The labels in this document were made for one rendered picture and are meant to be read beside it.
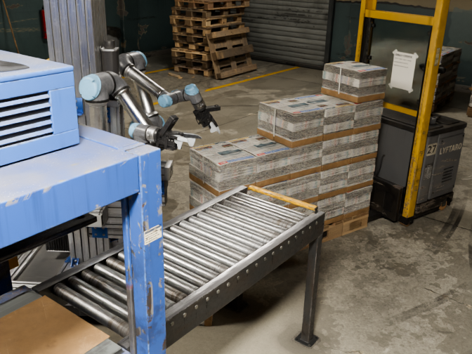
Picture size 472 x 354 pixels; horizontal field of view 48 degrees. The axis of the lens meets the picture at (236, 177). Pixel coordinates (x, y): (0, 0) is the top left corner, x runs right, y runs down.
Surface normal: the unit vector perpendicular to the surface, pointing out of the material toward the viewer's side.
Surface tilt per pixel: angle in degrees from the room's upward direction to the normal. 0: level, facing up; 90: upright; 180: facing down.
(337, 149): 90
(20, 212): 90
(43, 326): 0
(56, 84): 90
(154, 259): 90
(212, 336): 0
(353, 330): 0
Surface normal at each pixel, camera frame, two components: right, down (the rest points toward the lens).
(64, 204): 0.79, 0.25
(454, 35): -0.61, 0.28
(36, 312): 0.03, -0.92
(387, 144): -0.82, 0.20
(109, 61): -0.05, 0.38
